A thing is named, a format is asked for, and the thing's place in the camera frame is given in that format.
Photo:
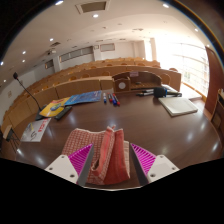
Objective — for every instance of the wooden shelf unit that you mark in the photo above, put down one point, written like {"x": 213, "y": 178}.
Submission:
{"x": 218, "y": 113}

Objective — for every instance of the wooden auditorium seat rows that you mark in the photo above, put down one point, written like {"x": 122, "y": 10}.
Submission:
{"x": 80, "y": 85}

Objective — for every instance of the black gooseneck table microphone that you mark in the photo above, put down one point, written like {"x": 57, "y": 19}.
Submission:
{"x": 40, "y": 115}

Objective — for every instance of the black-legged wooden side table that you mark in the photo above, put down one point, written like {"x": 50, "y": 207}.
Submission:
{"x": 10, "y": 133}

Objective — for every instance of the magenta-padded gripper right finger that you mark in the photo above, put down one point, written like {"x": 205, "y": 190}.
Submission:
{"x": 161, "y": 166}

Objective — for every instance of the red checkered towel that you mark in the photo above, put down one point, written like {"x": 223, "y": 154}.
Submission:
{"x": 115, "y": 160}

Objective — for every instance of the red marker pen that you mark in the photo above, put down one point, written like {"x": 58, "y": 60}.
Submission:
{"x": 110, "y": 97}
{"x": 117, "y": 99}

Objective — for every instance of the recessed ceiling lights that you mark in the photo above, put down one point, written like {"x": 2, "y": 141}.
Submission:
{"x": 95, "y": 15}

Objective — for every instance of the ceiling air vent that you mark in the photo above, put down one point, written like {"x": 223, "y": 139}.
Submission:
{"x": 93, "y": 6}

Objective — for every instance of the wooden desk organizer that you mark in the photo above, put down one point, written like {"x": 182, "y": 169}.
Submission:
{"x": 121, "y": 85}

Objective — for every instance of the black pen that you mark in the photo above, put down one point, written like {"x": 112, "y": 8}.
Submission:
{"x": 146, "y": 93}

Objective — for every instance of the black whiteboard eraser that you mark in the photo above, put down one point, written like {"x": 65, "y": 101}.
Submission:
{"x": 160, "y": 92}

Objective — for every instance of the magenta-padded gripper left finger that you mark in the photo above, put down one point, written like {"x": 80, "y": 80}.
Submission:
{"x": 60, "y": 166}

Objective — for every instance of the blue booklet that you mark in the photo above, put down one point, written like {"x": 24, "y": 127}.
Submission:
{"x": 85, "y": 98}

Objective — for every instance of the white poster with red print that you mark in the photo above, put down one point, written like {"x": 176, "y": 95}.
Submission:
{"x": 36, "y": 130}

